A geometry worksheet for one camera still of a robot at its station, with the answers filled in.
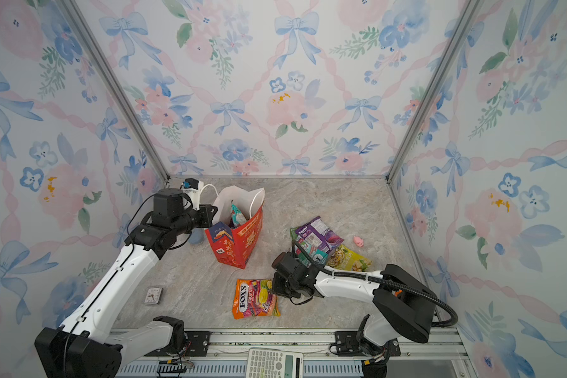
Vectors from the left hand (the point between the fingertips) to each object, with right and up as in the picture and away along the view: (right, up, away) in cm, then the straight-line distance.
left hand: (217, 205), depth 76 cm
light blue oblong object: (-3, -8, -9) cm, 12 cm away
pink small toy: (+52, -15, +19) cm, 57 cm away
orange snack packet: (+12, -31, +4) cm, 34 cm away
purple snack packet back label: (+36, -12, +20) cm, 43 cm away
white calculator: (+19, -47, -6) cm, 51 cm away
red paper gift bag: (+8, -6, -5) cm, 11 cm away
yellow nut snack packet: (+44, -20, +14) cm, 50 cm away
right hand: (+16, -29, +6) cm, 34 cm away
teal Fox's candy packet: (+5, -4, +7) cm, 9 cm away
